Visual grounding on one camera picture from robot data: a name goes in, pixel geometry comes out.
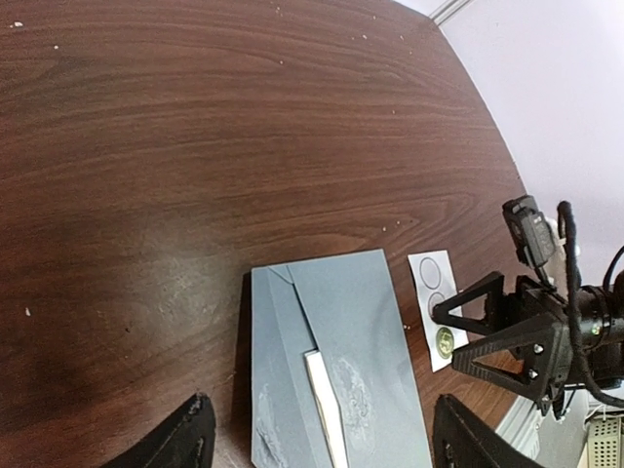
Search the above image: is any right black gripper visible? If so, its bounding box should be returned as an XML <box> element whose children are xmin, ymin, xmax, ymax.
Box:
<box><xmin>432</xmin><ymin>271</ymin><xmax>573</xmax><ymax>419</ymax></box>

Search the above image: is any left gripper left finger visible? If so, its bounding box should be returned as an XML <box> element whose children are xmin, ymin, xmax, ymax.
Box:
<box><xmin>103</xmin><ymin>393</ymin><xmax>215</xmax><ymax>468</ymax></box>

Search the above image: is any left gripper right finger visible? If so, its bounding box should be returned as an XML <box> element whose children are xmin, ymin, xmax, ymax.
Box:
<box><xmin>433</xmin><ymin>394</ymin><xmax>536</xmax><ymax>468</ymax></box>

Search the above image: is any gold round seal sticker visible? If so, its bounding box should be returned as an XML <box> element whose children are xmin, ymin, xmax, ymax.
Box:
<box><xmin>436</xmin><ymin>327</ymin><xmax>454</xmax><ymax>359</ymax></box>

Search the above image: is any white sticker sheet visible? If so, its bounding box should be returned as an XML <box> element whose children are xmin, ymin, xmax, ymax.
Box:
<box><xmin>407</xmin><ymin>250</ymin><xmax>470</xmax><ymax>373</ymax></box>

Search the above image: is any ornate bordered paper sheet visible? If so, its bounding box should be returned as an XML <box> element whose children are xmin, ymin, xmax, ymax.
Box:
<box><xmin>304</xmin><ymin>350</ymin><xmax>349</xmax><ymax>468</ymax></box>

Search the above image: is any grey-blue envelope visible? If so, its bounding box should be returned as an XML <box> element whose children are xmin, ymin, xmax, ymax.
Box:
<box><xmin>251</xmin><ymin>250</ymin><xmax>431</xmax><ymax>467</ymax></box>

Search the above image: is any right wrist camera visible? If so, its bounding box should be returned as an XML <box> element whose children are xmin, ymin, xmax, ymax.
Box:
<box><xmin>502</xmin><ymin>195</ymin><xmax>556</xmax><ymax>272</ymax></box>

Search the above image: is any right black braided cable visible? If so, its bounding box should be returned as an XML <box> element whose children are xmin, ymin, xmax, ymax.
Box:
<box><xmin>555</xmin><ymin>200</ymin><xmax>624</xmax><ymax>410</ymax></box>

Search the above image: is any right aluminium frame post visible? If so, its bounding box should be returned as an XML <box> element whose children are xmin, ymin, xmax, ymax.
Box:
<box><xmin>429</xmin><ymin>0</ymin><xmax>472</xmax><ymax>26</ymax></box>

